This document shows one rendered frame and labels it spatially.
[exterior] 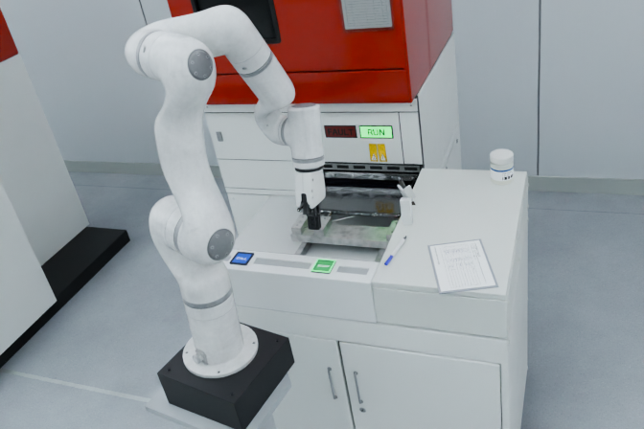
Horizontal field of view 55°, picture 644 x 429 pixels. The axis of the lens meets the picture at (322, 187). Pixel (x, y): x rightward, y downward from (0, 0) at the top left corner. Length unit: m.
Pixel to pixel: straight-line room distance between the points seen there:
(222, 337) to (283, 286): 0.32
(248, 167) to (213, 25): 1.17
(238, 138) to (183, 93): 1.17
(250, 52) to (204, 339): 0.68
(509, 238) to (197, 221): 0.88
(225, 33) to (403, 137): 0.96
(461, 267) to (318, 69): 0.81
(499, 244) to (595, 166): 2.08
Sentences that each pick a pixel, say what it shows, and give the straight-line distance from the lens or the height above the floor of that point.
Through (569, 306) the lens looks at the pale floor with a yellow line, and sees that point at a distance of 3.07.
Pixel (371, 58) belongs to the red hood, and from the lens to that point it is 2.00.
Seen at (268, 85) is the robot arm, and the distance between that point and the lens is 1.43.
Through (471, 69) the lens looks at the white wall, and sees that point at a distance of 3.60.
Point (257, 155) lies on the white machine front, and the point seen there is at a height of 0.99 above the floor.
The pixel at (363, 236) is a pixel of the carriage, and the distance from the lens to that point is 2.00.
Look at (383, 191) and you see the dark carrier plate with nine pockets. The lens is 2.18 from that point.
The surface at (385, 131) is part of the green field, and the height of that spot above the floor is 1.10.
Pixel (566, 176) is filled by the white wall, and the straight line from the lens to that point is 3.84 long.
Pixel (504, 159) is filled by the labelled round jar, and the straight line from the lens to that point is 2.00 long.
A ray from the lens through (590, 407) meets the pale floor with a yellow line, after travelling 2.67.
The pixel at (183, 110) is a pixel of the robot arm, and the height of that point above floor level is 1.58.
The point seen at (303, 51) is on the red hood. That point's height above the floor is 1.41.
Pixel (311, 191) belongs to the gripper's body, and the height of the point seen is 1.22.
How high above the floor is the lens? 2.00
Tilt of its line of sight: 29 degrees down
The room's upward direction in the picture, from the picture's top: 10 degrees counter-clockwise
